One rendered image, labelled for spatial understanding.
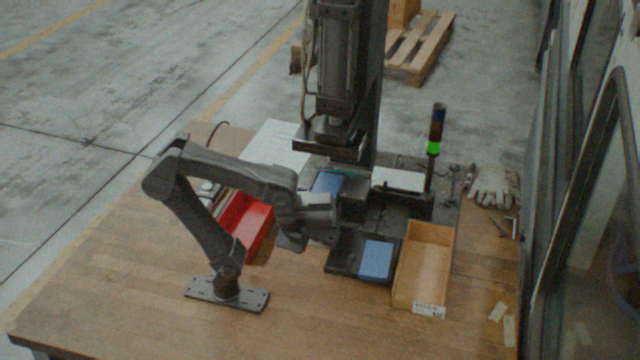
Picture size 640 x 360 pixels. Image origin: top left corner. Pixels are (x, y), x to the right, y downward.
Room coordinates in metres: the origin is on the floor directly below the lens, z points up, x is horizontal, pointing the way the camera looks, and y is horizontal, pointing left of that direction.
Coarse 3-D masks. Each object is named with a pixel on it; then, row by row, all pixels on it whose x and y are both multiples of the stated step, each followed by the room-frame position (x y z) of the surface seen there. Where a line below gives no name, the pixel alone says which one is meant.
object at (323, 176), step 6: (324, 174) 1.37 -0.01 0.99; (330, 174) 1.37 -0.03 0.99; (318, 180) 1.34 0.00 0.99; (324, 180) 1.34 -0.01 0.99; (330, 180) 1.35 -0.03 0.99; (336, 180) 1.35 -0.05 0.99; (318, 186) 1.32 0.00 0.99; (324, 186) 1.32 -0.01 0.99; (330, 186) 1.32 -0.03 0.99; (336, 186) 1.32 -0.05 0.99; (312, 192) 1.29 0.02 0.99; (336, 192) 1.29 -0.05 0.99
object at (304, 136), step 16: (352, 112) 1.40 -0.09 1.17; (304, 128) 1.37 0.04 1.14; (320, 128) 1.31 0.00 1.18; (336, 128) 1.31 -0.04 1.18; (352, 128) 1.35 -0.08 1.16; (304, 144) 1.31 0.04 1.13; (320, 144) 1.30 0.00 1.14; (336, 144) 1.29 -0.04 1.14; (352, 144) 1.30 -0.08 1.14; (352, 160) 1.27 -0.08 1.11
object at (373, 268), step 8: (368, 240) 1.17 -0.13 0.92; (368, 248) 1.14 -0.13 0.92; (376, 248) 1.14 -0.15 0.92; (384, 248) 1.14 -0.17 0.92; (392, 248) 1.14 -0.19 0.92; (368, 256) 1.11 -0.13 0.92; (384, 256) 1.11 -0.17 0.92; (368, 264) 1.08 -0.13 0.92; (376, 264) 1.08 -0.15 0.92; (384, 264) 1.08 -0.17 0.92; (360, 272) 1.05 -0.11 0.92; (368, 272) 1.05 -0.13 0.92; (376, 272) 1.05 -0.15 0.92; (384, 272) 1.06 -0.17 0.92; (376, 280) 1.03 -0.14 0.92; (384, 280) 1.02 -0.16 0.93
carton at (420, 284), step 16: (416, 224) 1.20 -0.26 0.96; (432, 224) 1.19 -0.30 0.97; (416, 240) 1.19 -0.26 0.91; (432, 240) 1.18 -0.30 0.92; (448, 240) 1.17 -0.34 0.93; (400, 256) 1.07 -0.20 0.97; (416, 256) 1.13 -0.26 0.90; (432, 256) 1.14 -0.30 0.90; (448, 256) 1.11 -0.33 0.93; (400, 272) 1.08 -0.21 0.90; (416, 272) 1.08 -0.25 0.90; (432, 272) 1.08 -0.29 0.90; (448, 272) 1.01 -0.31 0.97; (400, 288) 1.02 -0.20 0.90; (416, 288) 1.02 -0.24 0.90; (432, 288) 1.02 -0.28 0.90; (400, 304) 0.96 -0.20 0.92; (416, 304) 0.95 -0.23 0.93; (432, 304) 0.97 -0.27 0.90
